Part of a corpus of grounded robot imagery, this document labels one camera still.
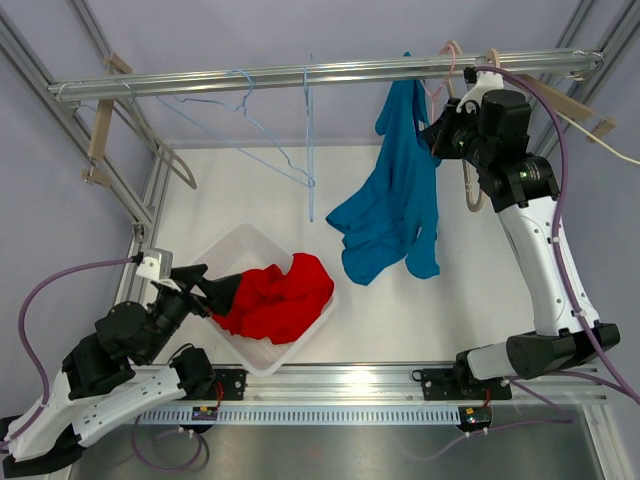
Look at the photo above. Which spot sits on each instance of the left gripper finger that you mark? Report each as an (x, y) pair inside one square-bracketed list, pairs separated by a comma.
[(217, 296), (187, 277)]

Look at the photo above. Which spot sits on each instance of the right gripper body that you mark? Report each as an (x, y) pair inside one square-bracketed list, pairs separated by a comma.
[(461, 133)]

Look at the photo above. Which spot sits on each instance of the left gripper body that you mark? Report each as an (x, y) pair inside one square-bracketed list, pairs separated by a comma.
[(171, 308)]

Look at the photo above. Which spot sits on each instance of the pink wire hanger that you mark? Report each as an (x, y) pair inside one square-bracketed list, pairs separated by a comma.
[(445, 75)]

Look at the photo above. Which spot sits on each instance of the red t shirt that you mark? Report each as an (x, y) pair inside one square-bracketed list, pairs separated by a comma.
[(278, 306)]

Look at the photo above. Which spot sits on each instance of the blue t shirt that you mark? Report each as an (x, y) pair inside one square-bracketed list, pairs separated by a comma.
[(394, 216)]

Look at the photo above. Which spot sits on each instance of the blue wire hanger with shirt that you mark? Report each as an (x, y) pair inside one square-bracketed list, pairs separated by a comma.
[(309, 139)]

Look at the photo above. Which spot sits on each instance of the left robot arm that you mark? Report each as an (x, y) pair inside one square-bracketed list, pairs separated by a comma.
[(95, 391)]

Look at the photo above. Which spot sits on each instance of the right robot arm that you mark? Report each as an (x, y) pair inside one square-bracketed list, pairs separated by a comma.
[(491, 135)]

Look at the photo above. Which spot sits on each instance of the wooden hanger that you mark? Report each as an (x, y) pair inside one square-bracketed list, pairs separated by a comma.
[(474, 202), (575, 114), (128, 111)]

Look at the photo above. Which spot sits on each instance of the wooden hanger far right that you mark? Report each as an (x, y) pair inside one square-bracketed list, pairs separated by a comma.
[(575, 114)]

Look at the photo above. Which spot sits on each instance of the wooden hanger left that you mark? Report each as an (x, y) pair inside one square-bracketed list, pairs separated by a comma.
[(128, 111)]

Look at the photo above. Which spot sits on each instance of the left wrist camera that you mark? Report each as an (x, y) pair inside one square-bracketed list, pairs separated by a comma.
[(156, 265)]

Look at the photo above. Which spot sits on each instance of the aluminium front rail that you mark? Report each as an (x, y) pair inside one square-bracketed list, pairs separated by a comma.
[(395, 383)]

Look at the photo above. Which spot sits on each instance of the metal hanging rail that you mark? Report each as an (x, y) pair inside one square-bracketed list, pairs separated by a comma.
[(152, 85)]

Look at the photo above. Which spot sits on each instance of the white slotted cable duct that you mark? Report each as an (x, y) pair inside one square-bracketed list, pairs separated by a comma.
[(301, 415)]

